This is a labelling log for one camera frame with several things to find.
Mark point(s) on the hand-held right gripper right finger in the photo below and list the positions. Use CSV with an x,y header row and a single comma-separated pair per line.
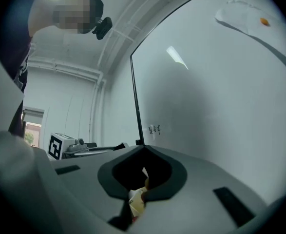
x,y
201,203

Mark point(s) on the person's head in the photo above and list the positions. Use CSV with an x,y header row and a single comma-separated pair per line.
x,y
67,13

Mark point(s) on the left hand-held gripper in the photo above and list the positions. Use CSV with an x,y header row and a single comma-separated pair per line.
x,y
56,146

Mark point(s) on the white paper sheet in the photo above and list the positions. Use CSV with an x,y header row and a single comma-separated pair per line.
x,y
240,18

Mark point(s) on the person's black shirt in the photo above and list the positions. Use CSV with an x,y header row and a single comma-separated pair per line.
x,y
13,45

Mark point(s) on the orange round magnet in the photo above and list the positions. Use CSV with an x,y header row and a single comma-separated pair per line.
x,y
264,21

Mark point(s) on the large white board panel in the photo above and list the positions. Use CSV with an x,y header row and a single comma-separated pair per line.
x,y
206,94

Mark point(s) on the white ceiling pipes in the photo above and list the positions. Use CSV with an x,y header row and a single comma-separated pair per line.
x,y
84,67

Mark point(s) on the black head-mounted camera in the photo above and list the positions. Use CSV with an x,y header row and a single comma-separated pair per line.
x,y
103,28

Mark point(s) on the yellow-green small container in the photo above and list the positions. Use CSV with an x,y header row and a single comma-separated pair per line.
x,y
136,203

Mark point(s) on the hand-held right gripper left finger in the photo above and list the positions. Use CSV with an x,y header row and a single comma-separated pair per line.
x,y
84,191

